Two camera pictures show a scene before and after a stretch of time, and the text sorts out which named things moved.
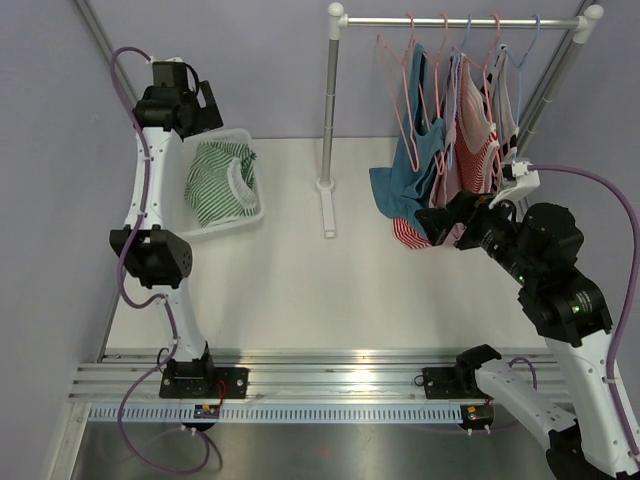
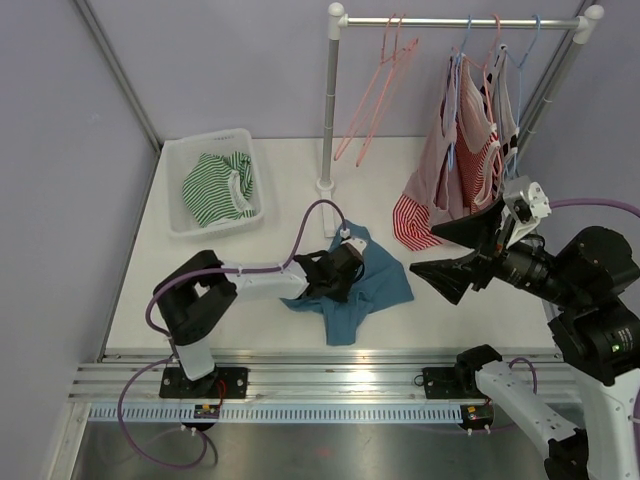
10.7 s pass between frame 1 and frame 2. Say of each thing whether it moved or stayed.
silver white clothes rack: stayed
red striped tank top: stayed
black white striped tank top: stayed
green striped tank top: moved
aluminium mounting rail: stayed
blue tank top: moved
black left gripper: moved
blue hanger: stayed
